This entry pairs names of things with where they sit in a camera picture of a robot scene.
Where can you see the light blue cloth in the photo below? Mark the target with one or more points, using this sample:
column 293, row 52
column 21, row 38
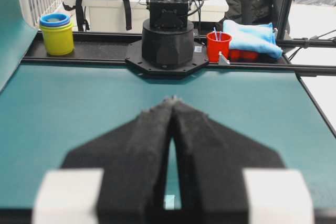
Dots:
column 258, row 38

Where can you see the red tray under cloth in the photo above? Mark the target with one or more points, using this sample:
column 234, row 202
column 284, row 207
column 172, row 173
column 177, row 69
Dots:
column 236, row 55

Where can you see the white box under backpack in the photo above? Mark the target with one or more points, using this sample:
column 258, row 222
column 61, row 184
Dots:
column 109, row 16

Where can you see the red cup with straws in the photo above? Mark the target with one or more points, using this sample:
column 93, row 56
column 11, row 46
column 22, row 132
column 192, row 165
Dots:
column 217, row 41

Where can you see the stacked yellow blue cups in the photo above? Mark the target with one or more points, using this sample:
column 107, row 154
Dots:
column 57, row 33

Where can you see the small metal bracket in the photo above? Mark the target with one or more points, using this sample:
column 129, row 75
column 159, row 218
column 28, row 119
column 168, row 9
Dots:
column 222, row 60

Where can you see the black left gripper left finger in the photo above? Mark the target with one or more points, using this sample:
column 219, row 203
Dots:
column 134, row 160

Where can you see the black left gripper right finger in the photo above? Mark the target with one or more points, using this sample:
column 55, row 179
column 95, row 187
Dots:
column 210, row 159

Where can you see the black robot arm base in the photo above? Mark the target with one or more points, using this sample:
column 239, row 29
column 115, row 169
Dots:
column 167, row 47

